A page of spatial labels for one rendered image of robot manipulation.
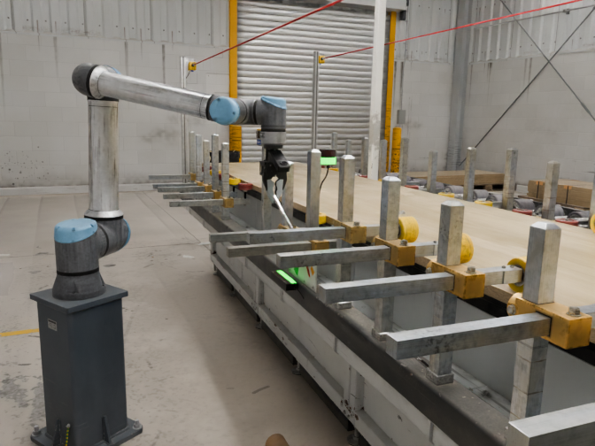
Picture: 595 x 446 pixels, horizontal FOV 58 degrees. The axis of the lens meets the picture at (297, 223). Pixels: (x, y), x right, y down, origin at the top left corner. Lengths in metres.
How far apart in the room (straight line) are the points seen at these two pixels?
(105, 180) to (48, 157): 7.16
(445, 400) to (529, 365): 0.25
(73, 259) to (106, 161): 0.40
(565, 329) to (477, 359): 0.57
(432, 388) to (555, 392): 0.26
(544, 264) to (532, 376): 0.20
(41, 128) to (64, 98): 0.58
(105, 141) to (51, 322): 0.70
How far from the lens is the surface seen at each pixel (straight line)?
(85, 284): 2.14
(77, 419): 2.27
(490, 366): 1.47
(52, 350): 2.26
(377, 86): 3.42
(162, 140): 9.51
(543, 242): 0.98
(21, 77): 9.37
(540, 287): 1.00
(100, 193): 2.24
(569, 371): 1.29
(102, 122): 2.21
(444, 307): 1.21
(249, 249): 1.74
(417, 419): 1.43
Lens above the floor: 1.27
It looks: 11 degrees down
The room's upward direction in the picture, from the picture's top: 1 degrees clockwise
